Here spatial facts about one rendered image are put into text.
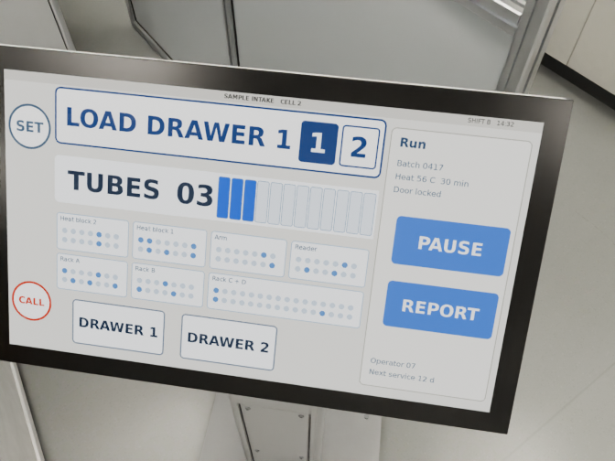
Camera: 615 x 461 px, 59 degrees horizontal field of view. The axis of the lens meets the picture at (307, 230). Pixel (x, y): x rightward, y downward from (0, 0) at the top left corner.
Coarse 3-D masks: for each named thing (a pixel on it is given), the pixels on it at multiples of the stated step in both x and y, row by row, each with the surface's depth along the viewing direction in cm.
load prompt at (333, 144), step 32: (64, 96) 50; (96, 96) 49; (128, 96) 49; (160, 96) 49; (64, 128) 50; (96, 128) 50; (128, 128) 49; (160, 128) 49; (192, 128) 49; (224, 128) 49; (256, 128) 48; (288, 128) 48; (320, 128) 48; (352, 128) 47; (384, 128) 47; (224, 160) 49; (256, 160) 49; (288, 160) 49; (320, 160) 48; (352, 160) 48
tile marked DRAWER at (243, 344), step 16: (192, 320) 53; (208, 320) 53; (224, 320) 52; (240, 320) 52; (192, 336) 53; (208, 336) 53; (224, 336) 53; (240, 336) 53; (256, 336) 52; (272, 336) 52; (192, 352) 53; (208, 352) 53; (224, 352) 53; (240, 352) 53; (256, 352) 53; (272, 352) 53; (256, 368) 53; (272, 368) 53
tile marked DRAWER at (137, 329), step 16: (80, 304) 54; (96, 304) 53; (112, 304) 53; (80, 320) 54; (96, 320) 54; (112, 320) 54; (128, 320) 53; (144, 320) 53; (160, 320) 53; (80, 336) 54; (96, 336) 54; (112, 336) 54; (128, 336) 54; (144, 336) 54; (160, 336) 53; (144, 352) 54; (160, 352) 54
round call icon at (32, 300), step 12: (12, 288) 54; (24, 288) 54; (36, 288) 54; (48, 288) 54; (12, 300) 54; (24, 300) 54; (36, 300) 54; (48, 300) 54; (12, 312) 55; (24, 312) 54; (36, 312) 54; (48, 312) 54
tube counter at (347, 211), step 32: (192, 192) 50; (224, 192) 50; (256, 192) 49; (288, 192) 49; (320, 192) 49; (352, 192) 49; (256, 224) 50; (288, 224) 50; (320, 224) 49; (352, 224) 49
